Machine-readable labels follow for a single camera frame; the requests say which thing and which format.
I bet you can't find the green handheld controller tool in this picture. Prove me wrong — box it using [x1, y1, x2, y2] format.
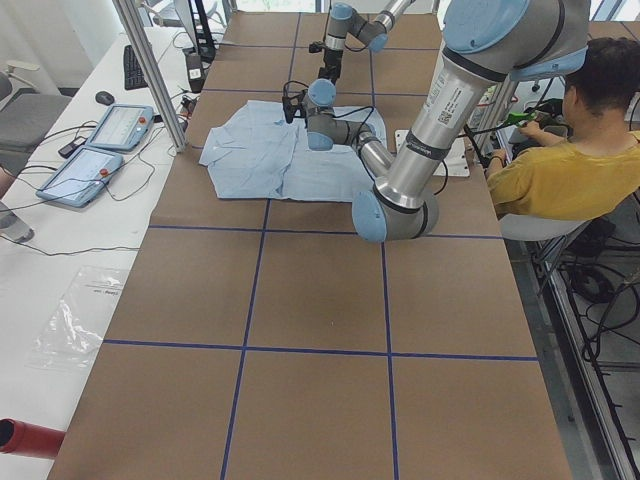
[503, 111, 537, 127]

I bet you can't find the red cylinder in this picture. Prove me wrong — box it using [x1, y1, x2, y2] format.
[1, 418, 65, 460]

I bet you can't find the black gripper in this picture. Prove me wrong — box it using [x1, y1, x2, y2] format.
[318, 48, 343, 82]

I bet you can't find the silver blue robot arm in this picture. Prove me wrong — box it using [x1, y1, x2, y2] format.
[309, 0, 413, 84]
[301, 1, 590, 243]

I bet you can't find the far teach pendant tablet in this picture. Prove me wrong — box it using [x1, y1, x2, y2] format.
[86, 104, 154, 152]

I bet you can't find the black keyboard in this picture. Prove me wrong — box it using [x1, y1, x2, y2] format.
[123, 45, 147, 91]

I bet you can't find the light blue button shirt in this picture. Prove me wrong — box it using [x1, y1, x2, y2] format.
[199, 100, 373, 203]

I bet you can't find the teach pendant tablet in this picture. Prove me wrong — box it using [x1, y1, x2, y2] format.
[86, 104, 154, 152]
[36, 146, 124, 208]

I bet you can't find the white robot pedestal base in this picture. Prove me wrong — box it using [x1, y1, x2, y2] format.
[394, 129, 470, 179]

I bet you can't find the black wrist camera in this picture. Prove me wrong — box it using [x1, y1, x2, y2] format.
[308, 41, 325, 53]
[281, 90, 307, 124]

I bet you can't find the near teach pendant tablet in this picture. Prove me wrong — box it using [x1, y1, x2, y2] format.
[36, 146, 124, 208]

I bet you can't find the aluminium frame post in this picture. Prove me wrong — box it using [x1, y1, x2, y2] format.
[112, 0, 186, 153]

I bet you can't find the grey office chair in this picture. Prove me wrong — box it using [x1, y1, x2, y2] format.
[1, 60, 72, 160]

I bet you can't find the clear plastic bag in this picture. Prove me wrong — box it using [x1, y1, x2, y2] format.
[26, 266, 130, 372]

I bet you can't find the black computer mouse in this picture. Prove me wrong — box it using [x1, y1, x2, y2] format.
[95, 91, 115, 105]

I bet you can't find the person in yellow shirt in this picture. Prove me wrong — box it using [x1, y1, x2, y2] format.
[486, 38, 639, 221]

